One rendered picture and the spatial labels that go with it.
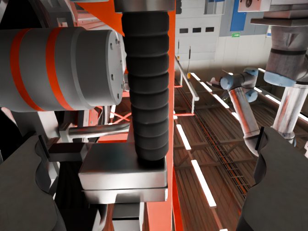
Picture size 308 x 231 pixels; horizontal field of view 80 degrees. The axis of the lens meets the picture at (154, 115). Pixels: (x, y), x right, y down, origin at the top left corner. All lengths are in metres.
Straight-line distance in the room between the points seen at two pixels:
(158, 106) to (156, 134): 0.03
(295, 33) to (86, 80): 0.73
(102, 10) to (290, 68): 0.73
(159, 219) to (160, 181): 1.24
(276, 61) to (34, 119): 0.81
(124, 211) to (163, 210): 1.14
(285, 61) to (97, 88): 0.73
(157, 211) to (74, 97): 1.15
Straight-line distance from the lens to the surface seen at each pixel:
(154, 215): 1.40
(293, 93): 1.04
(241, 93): 1.10
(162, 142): 0.18
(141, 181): 0.20
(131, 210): 0.22
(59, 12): 0.61
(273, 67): 0.89
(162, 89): 0.15
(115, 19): 0.78
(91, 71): 0.29
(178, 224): 3.08
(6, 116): 0.50
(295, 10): 0.81
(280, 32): 0.85
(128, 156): 0.21
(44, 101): 0.34
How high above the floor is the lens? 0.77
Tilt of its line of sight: 29 degrees up
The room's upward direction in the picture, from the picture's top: 178 degrees clockwise
